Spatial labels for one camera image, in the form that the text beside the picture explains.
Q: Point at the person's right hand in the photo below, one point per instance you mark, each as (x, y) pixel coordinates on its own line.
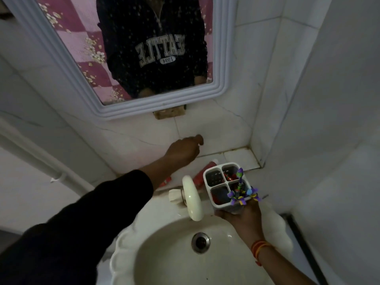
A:
(243, 218)

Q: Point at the person's left hand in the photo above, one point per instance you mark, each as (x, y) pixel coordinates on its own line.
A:
(184, 149)

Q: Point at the person's left fingers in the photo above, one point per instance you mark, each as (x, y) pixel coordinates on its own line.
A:
(198, 141)

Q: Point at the white four-slot toothbrush holder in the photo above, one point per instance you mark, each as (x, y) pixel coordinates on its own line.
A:
(223, 186)

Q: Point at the person's right forearm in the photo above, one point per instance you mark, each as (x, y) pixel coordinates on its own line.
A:
(276, 264)

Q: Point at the person's left forearm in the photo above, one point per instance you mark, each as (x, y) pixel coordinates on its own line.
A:
(89, 231)

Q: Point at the red toothpaste tube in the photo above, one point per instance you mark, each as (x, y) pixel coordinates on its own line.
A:
(204, 172)

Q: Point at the red toothbrush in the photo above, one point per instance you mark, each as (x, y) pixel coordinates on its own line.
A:
(230, 177)

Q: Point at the white plastic faucet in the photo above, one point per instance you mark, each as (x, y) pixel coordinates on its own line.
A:
(191, 200)

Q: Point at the purple green toothbrush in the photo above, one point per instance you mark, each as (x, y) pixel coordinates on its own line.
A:
(241, 191)

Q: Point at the metal sink drain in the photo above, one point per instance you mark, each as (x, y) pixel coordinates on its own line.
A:
(201, 242)

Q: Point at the white ceramic sink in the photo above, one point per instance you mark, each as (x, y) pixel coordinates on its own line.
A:
(184, 249)

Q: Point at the brown mirror bracket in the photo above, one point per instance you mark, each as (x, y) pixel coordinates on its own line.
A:
(169, 112)

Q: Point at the white framed wall mirror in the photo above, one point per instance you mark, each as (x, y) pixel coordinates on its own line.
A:
(142, 50)

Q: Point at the white wall pipe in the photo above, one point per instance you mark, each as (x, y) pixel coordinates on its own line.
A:
(41, 158)

